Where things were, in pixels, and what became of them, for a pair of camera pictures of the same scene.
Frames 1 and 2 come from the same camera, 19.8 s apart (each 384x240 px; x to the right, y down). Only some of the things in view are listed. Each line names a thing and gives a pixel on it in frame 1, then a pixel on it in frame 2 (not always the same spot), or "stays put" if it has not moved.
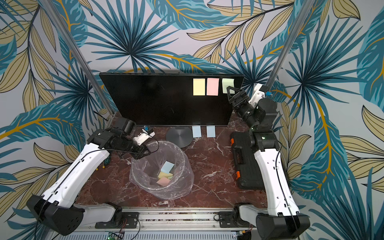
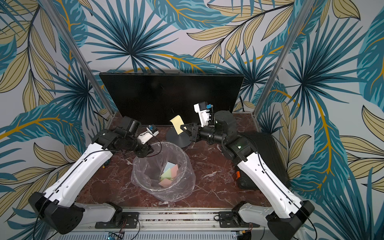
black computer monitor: (170, 99) stays put
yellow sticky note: (199, 86) to (177, 122)
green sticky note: (227, 82) to (167, 174)
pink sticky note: (212, 86) to (174, 171)
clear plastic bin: (166, 173) stays put
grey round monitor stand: (181, 136) stays put
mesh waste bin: (165, 173) stays put
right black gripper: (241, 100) to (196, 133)
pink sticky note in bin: (163, 181) stays put
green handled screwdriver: (106, 161) stays put
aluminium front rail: (178, 220) stays put
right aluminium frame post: (291, 44) stays put
